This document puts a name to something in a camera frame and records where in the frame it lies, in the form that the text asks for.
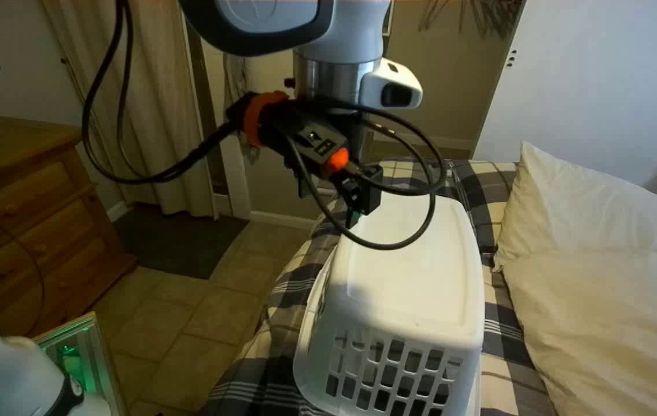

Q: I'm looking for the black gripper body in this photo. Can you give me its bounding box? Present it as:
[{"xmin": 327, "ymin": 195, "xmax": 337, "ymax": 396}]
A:
[{"xmin": 254, "ymin": 98, "xmax": 386, "ymax": 204}]

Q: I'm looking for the white plastic laundry basket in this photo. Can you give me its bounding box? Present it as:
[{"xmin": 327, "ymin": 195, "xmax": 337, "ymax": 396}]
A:
[{"xmin": 291, "ymin": 189, "xmax": 487, "ymax": 416}]

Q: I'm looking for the plaid bed blanket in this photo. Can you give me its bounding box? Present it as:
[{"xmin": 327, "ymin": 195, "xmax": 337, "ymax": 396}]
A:
[{"xmin": 199, "ymin": 157, "xmax": 558, "ymax": 416}]

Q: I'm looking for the beige curtain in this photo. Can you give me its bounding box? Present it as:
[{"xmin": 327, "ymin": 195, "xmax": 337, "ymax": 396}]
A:
[{"xmin": 37, "ymin": 0, "xmax": 219, "ymax": 219}]

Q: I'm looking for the dark floor mat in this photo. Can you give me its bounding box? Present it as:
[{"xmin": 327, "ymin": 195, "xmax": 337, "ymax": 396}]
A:
[{"xmin": 113, "ymin": 204, "xmax": 253, "ymax": 282}]

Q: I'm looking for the cream pillow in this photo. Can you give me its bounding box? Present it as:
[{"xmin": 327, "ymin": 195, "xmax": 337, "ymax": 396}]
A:
[{"xmin": 494, "ymin": 141, "xmax": 657, "ymax": 416}]

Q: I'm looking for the large white door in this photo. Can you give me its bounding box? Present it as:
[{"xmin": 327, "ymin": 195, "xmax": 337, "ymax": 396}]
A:
[{"xmin": 471, "ymin": 0, "xmax": 657, "ymax": 189}]

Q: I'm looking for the wooden dresser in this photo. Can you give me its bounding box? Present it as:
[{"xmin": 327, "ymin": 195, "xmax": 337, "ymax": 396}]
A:
[{"xmin": 0, "ymin": 117, "xmax": 138, "ymax": 340}]

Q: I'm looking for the green-lit glass box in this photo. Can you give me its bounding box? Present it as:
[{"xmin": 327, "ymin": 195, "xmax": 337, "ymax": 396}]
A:
[{"xmin": 32, "ymin": 310, "xmax": 125, "ymax": 416}]

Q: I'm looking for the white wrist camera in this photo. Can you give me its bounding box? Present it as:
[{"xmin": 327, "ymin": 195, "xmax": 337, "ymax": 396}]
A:
[{"xmin": 357, "ymin": 59, "xmax": 425, "ymax": 114}]

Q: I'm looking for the dark hanging wall decoration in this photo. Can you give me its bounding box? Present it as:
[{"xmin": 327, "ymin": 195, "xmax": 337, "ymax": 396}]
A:
[{"xmin": 418, "ymin": 0, "xmax": 529, "ymax": 41}]

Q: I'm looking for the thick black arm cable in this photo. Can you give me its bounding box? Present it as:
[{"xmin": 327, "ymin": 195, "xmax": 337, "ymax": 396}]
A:
[{"xmin": 79, "ymin": 0, "xmax": 243, "ymax": 187}]

